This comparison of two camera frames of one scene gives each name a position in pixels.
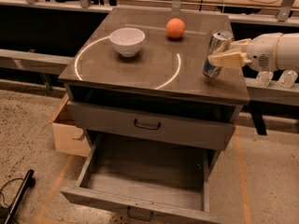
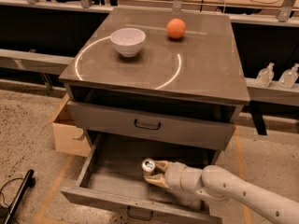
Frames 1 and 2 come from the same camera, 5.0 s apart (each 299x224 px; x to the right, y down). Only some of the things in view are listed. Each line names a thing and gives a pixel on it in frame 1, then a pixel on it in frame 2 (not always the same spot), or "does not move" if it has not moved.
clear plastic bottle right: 288,78 does not move
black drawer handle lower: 139,218 does not move
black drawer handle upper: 146,127 does not move
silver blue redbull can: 220,39 to 148,164
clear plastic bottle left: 263,78 does not move
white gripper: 263,52 to 175,174
